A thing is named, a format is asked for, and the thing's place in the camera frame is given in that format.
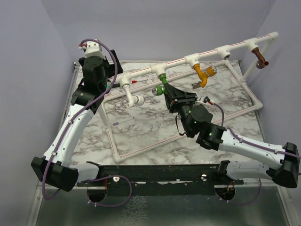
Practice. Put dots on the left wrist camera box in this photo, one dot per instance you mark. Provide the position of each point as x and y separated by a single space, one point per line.
92 49

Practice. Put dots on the purple capped white pen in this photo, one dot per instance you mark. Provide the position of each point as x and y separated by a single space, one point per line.
122 121

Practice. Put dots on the green plastic faucet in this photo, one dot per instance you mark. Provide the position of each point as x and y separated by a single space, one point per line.
158 90

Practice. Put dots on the white PVC pipe frame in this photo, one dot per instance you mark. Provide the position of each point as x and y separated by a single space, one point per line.
263 43

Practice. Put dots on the brown plastic faucet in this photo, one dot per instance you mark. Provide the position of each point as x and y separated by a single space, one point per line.
261 61

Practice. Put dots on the white plastic faucet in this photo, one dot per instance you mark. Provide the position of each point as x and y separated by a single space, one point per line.
131 99

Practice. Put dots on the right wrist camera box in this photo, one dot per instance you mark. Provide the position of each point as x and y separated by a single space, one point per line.
205 100

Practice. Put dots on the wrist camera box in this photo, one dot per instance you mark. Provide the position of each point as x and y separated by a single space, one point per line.
92 49
205 100

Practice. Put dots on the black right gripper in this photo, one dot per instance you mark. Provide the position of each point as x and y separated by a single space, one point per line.
177 95

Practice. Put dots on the small grey metal piece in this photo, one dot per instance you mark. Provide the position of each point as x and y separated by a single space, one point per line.
195 86

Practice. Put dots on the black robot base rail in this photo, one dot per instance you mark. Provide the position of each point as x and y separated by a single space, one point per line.
159 180

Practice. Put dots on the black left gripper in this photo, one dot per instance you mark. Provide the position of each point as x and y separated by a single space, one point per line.
112 68

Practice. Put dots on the aluminium table edge frame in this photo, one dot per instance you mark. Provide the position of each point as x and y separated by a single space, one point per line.
69 97

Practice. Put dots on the red capped white pen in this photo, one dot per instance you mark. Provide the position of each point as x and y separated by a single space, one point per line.
136 81

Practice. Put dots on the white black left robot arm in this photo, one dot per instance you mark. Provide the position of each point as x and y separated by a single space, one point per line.
53 168

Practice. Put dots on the yellow plastic faucet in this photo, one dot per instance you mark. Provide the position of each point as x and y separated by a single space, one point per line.
204 75

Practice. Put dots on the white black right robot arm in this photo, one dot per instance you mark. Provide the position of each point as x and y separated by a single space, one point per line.
279 163

